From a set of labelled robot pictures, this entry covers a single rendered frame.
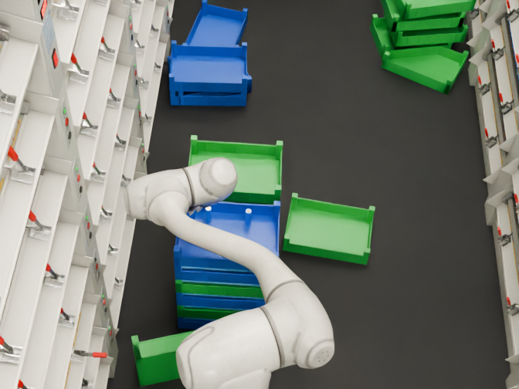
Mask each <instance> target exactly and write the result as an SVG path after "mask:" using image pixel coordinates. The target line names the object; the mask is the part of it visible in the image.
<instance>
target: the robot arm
mask: <svg viewBox="0 0 519 389"><path fill-rule="evenodd" d="M237 181H238V174H237V172H236V166H235V165H234V163H233V162H231V161H230V160H228V159H226V158H224V157H214V158H211V159H208V160H207V161H202V162H200V163H198V164H195V165H192V166H190V167H185V168H181V169H176V170H167V171H160V172H157V173H153V174H149V175H146V176H143V177H141V178H138V179H136V180H135V181H132V182H131V183H130V184H129V185H128V186H127V187H126V188H125V189H124V203H125V208H126V213H128V214H129V215H130V216H131V217H132V218H136V219H140V220H145V219H148V220H149V221H152V222H153V223H155V224H156V225H160V226H165V227H166V228H167V229H168V230H169V231H170V232H171V233H173V234H174V235H176V236H177V237H179V238H181V239H183V240H185V241H186V242H189V243H191V244H193V245H196V246H198V247H200V248H203V249H205V250H208V251H210V252H213V253H215V254H217V255H220V256H222V257H224V258H226V259H229V260H232V261H234V262H237V263H239V264H240V265H242V266H245V267H246V268H247V269H249V270H250V271H252V272H253V273H254V274H255V276H256V278H257V279H258V281H259V284H260V288H261V290H262V293H263V298H264V301H265V304H266V305H264V306H261V307H259V308H255V309H252V310H244V311H241V312H238V313H234V314H232V315H229V316H225V317H223V318H221V319H218V320H215V321H213V322H211V323H208V324H206V325H204V326H202V327H200V328H198V329H197V330H196V331H194V332H193V333H191V334H190V335H189V336H188V337H186V338H185V339H184V340H183V341H182V342H181V343H180V346H179V347H178V349H177V351H176V361H177V366H178V372H179V376H180V378H181V382H182V383H183V385H184V386H185V388H186V389H269V383H270V378H271V372H272V371H275V370H277V369H280V368H282V367H287V366H290V365H294V364H297V365H298V366H299V367H302V368H308V369H314V368H317V367H321V366H323V365H325V364H326V363H327V362H328V361H329V360H330V359H331V358H332V357H333V355H334V335H333V329H332V325H331V321H330V320H329V317H328V315H327V313H326V311H325V309H324V307H323V306H322V304H321V302H320V301H319V299H318V298H317V297H316V296H315V294H314V293H313V292H312V291H311V290H310V289H309V288H308V286H307V285H306V284H305V283H304V282H303V281H302V280H301V279H300V278H299V277H298V276H296V275H295V274H294V273H293V272H292V271H291V270H290V269H289V268H288V267H287V266H286V265H285V264H284V263H283V262H282V261H281V260H280V259H279V258H278V257H277V256H276V255H275V254H274V253H272V252H271V251H270V250H269V249H267V248H265V247H263V246H261V245H260V244H258V243H255V242H253V241H251V240H249V239H246V238H243V237H240V236H238V235H234V234H232V233H229V232H225V231H223V230H221V229H218V228H214V227H212V226H209V225H206V224H203V223H201V222H197V221H195V220H193V219H191V218H189V217H188V216H187V215H186V214H187V212H188V213H189V215H192V214H193V213H194V212H195V210H196V211H197V212H200V211H201V209H202V208H203V207H204V208H207V207H210V206H212V205H215V204H217V203H219V202H221V201H223V200H224V199H226V198H228V197H229V196H230V195H231V194H232V193H233V191H234V189H235V188H236V185H237Z"/></svg>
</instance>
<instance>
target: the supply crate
mask: <svg viewBox="0 0 519 389"><path fill-rule="evenodd" d="M210 207H211V208H212V220H211V222H209V223H208V222H206V221H205V208H204V207H203V208H202V209H201V211H200V212H197V211H196V210H195V219H194V220H195V221H197V222H201V223H203V224H206V225H209V226H212V227H214V228H218V229H221V230H223V231H225V232H229V233H232V234H234V235H238V236H240V237H243V238H246V239H249V240H251V241H253V242H255V243H258V244H260V245H261V246H263V247H265V248H267V249H269V250H270V251H271V252H272V253H274V254H275V255H276V256H277V257H278V258H279V229H280V201H274V202H273V205H259V204H247V203H234V202H219V203H217V204H215V205H212V206H210ZM247 208H249V209H251V210H252V214H251V224H250V225H246V224H245V214H246V209H247ZM174 264H175V266H189V267H202V268H215V269H239V270H249V269H247V268H246V267H245V266H242V265H240V264H239V263H237V262H234V261H232V260H229V259H226V258H222V257H221V256H220V255H217V254H215V253H213V252H210V251H208V250H205V249H203V248H200V247H198V246H196V245H193V244H191V243H189V242H186V241H185V240H183V239H181V238H179V237H177V236H176V239H175V246H174Z"/></svg>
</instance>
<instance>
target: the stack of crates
mask: <svg viewBox="0 0 519 389"><path fill-rule="evenodd" d="M282 149H283V141H280V140H278V141H277V142H276V145H269V144H245V143H233V142H221V141H208V140H197V136H195V135H191V148H190V155H189V162H188V166H189V167H190V166H192V165H195V164H198V163H200V162H202V161H207V160H208V159H211V158H214V157H224V158H226V159H228V160H230V161H231V162H233V163H234V165H235V166H236V172H237V174H238V181H237V185H236V188H235V189H234V191H233V193H232V194H231V195H230V196H229V197H228V198H226V199H224V200H223V201H222V202H234V203H247V204H259V205H273V202H274V201H280V194H281V169H282Z"/></svg>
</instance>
